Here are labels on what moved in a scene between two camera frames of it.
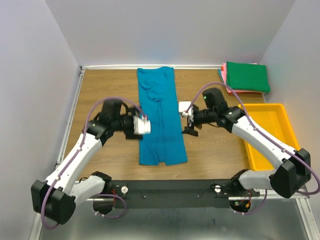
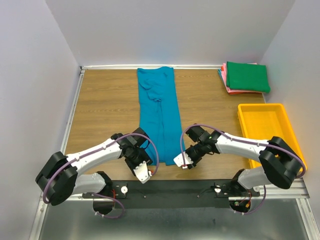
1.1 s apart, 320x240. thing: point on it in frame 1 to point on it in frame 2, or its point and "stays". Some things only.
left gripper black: x=130 y=133 to x=145 y=157
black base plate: x=191 y=194 stays
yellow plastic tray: x=273 y=118 stays
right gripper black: x=190 y=129 to x=195 y=161
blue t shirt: x=158 y=101 stays
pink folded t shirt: x=224 y=70 stays
